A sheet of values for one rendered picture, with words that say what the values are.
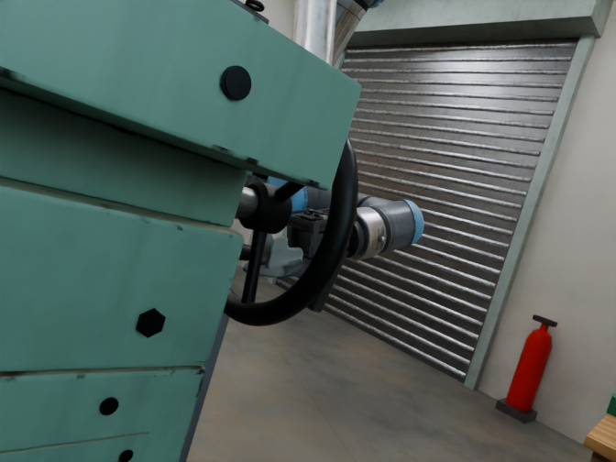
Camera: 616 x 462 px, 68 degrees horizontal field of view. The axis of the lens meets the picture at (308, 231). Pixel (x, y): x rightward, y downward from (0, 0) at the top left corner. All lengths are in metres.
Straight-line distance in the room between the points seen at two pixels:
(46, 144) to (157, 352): 0.13
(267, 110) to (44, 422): 0.19
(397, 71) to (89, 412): 3.93
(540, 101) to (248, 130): 3.29
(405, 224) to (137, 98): 0.69
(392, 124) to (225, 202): 3.63
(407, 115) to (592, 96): 1.28
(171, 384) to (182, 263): 0.08
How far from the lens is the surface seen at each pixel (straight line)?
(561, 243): 3.19
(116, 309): 0.27
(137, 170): 0.27
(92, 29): 0.18
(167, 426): 0.32
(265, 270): 0.66
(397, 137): 3.85
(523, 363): 3.05
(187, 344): 0.30
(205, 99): 0.20
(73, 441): 0.30
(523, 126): 3.42
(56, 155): 0.26
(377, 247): 0.79
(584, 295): 3.14
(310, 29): 0.94
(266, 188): 0.55
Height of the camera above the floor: 0.83
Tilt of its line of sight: 3 degrees down
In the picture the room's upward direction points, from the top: 17 degrees clockwise
